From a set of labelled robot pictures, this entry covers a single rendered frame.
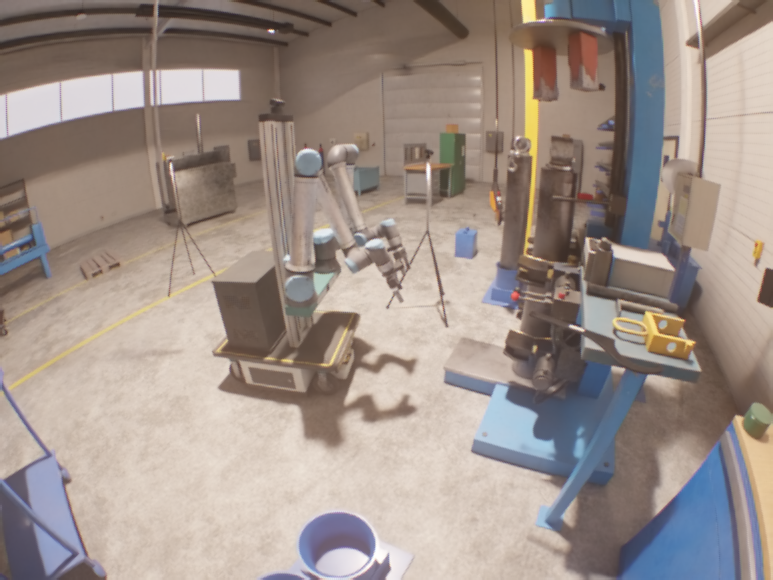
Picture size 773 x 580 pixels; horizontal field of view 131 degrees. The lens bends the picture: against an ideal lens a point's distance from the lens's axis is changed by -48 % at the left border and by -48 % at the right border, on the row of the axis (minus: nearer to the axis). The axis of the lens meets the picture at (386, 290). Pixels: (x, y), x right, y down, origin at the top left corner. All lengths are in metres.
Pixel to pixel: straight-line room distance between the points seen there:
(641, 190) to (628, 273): 0.53
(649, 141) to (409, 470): 2.10
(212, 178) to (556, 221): 8.02
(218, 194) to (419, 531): 8.37
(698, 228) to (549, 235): 0.95
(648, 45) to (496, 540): 2.47
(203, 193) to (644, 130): 8.40
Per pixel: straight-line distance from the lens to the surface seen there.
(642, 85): 1.91
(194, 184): 8.63
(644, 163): 1.87
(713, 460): 1.39
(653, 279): 1.55
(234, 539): 1.86
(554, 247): 1.90
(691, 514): 1.44
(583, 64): 1.76
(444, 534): 1.74
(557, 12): 1.99
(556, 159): 1.88
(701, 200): 2.19
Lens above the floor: 1.59
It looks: 26 degrees down
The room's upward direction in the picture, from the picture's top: 2 degrees counter-clockwise
